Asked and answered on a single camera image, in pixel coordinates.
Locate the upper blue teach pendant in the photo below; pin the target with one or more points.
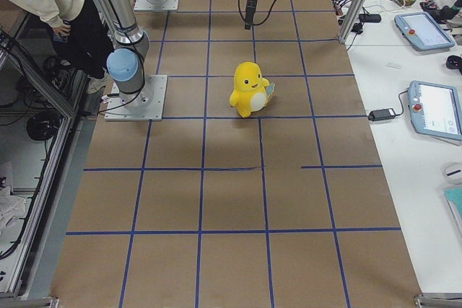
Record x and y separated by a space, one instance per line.
423 32

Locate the blue teach pendant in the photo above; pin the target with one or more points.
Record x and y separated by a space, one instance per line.
435 110
423 32

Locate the person in cream hoodie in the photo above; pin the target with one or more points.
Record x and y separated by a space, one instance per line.
77 35

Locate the lower blue teach pendant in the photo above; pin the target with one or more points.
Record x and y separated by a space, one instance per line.
435 110

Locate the aluminium frame post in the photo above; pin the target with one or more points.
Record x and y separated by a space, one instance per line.
355 1

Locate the black power adapter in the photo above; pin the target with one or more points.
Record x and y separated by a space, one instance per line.
381 114

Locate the yellow plush penguin toy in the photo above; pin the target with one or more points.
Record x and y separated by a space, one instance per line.
252 91

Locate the brown paper table cover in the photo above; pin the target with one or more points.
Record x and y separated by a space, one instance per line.
286 208

